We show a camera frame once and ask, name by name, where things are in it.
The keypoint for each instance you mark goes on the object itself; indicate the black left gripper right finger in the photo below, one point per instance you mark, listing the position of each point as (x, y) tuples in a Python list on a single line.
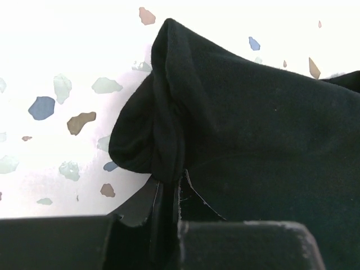
[(205, 240)]

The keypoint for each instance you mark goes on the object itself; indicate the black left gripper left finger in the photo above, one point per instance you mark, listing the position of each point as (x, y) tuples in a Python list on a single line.
[(126, 238)]

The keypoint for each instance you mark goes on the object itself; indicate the black t shirt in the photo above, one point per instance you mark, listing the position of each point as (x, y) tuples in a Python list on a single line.
[(258, 143)]

